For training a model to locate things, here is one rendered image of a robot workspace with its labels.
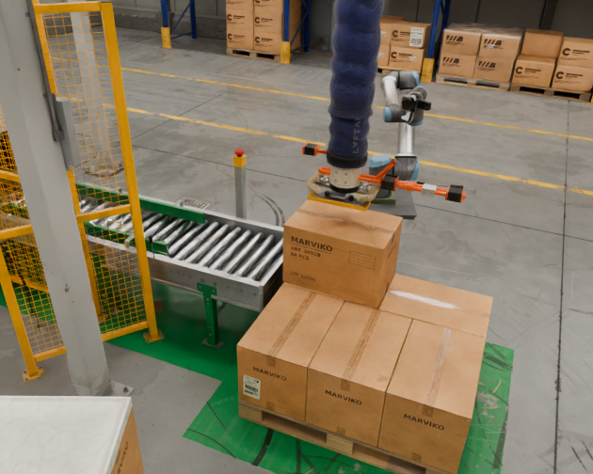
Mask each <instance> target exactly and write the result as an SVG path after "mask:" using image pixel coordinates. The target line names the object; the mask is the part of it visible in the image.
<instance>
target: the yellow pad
mask: <svg viewBox="0 0 593 474"><path fill-rule="evenodd" d="M330 195H331V193H330V192H329V191H325V192H321V193H320V194H319V195H316V194H315V193H314V192H313V191H312V192H311V193H310V194H309V195H308V196H307V199H308V200H313V201H318V202H323V203H327V204H331V205H336V206H341V207H346V208H350V209H355V210H360V211H365V212H366V210H367V209H368V207H369V205H370V204H371V201H367V202H363V203H362V204H360V203H358V202H357V199H356V198H354V196H349V197H346V198H345V199H340V198H336V197H331V196H330Z"/></svg>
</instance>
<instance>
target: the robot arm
mask: <svg viewBox="0 0 593 474"><path fill-rule="evenodd" d="M419 84H420V83H419V75H418V72H417V71H392V72H389V73H387V74H385V75H384V76H383V77H382V78H381V80H380V87H381V89H382V90H383V94H384V103H385V108H384V111H383V118H384V121H385V122H389V123H390V122H399V127H398V152H397V154H396V155H395V156H394V159H392V157H391V156H389V155H386V154H380V155H375V156H373V157H372V158H371V159H370V162H369V175H372V176H376V175H377V174H379V173H380V172H381V171H382V170H383V169H384V168H385V167H386V166H388V165H389V164H390V163H391V162H392V161H395V162H396V164H395V165H394V166H393V167H392V168H391V169H389V170H388V171H387V172H386V174H391V175H396V176H399V181H416V180H417V178H418V175H419V169H420V160H419V159H417V156H416V155H415V154H414V136H415V126H418V125H421V124H422V123H423V120H424V111H428V110H430V109H431V102H428V101H426V100H425V98H426V90H425V89H424V88H423V87H419ZM397 88H399V92H400V101H399V103H398V98H397V92H396V89H397ZM391 195H392V191H390V190H385V189H379V190H378V192H377V195H376V197H375V198H378V199H381V198H389V197H390V196H391Z"/></svg>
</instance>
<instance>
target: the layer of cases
mask: <svg viewBox="0 0 593 474"><path fill-rule="evenodd" d="M492 299H493V297H490V296H486V295H483V294H479V293H475V292H468V291H464V290H460V289H456V288H452V287H448V286H444V285H441V284H437V283H433V282H428V281H424V280H421V279H417V278H413V277H409V276H401V275H398V274H395V275H393V278H392V280H391V282H390V284H389V286H388V288H387V290H386V292H385V293H384V295H383V297H382V298H381V300H380V302H379V304H378V306H377V308H374V307H371V306H367V305H364V304H361V303H357V302H354V301H350V300H347V299H343V298H341V297H337V296H334V295H330V294H327V293H323V292H318V291H315V290H311V289H308V288H304V287H301V286H297V285H294V284H291V283H287V282H284V283H283V284H282V285H281V287H280V288H279V290H278V291H277V292H276V294H275V295H274V296H273V298H272V299H271V300H270V302H269V303H268V304H267V306H266V307H265V308H264V310H263V311H262V313H261V314H260V315H259V317H258V318H257V319H256V321H255V322H254V323H253V324H252V326H251V327H250V328H249V330H248V331H247V333H246V334H245V335H244V337H243V338H242V339H241V340H240V341H239V342H238V344H237V345H236V347H237V369H238V391H239V400H242V401H245V402H248V403H253V404H256V405H258V406H261V407H263V408H266V409H269V410H272V411H275V412H277V413H280V414H283V415H285V416H288V417H291V418H294V419H298V420H301V421H305V420H306V422H307V423H310V424H312V425H315V426H317V427H320V428H323V429H326V430H329V431H332V432H334V433H336V434H339V435H344V436H347V437H350V438H353V439H355V440H358V441H360V442H363V443H366V444H369V445H372V446H375V447H377V445H378V447H379V448H380V449H383V450H387V451H390V452H393V453H395V454H398V455H401V456H404V457H407V458H409V459H412V460H414V461H417V462H420V463H423V464H426V465H429V466H433V467H435V468H438V469H441V470H444V471H447V472H450V473H452V474H457V470H458V467H459V463H460V459H461V456H462V452H463V449H464V446H465V442H466V439H467V435H468V432H469V429H470V425H471V421H472V417H473V408H474V402H475V396H476V391H477V386H478V380H479V374H480V370H481V364H482V358H483V353H484V348H485V342H486V336H487V332H488V326H489V315H490V311H491V305H492Z"/></svg>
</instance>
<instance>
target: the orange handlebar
mask: <svg viewBox="0 0 593 474"><path fill-rule="evenodd" d="M317 152H318V153H324V154H327V150H321V149H318V150H317ZM318 171H319V172H320V173H324V174H329V175H330V167H325V166H321V167H319V168H318ZM361 176H365V177H371V178H374V177H375V176H372V175H367V174H361ZM365 177H360V176H359V177H358V180H359V181H364V182H373V183H378V184H380V179H381V178H382V177H380V178H379V179H378V180H376V179H370V178H365ZM395 187H399V188H404V190H407V191H411V192H412V191H413V190H414V191H419V192H422V188H423V185H422V184H418V183H415V182H410V181H406V182H403V181H398V182H397V184H396V186H395ZM446 192H447V189H443V188H439V187H437V189H436V191H435V195H439V196H445V197H446Z"/></svg>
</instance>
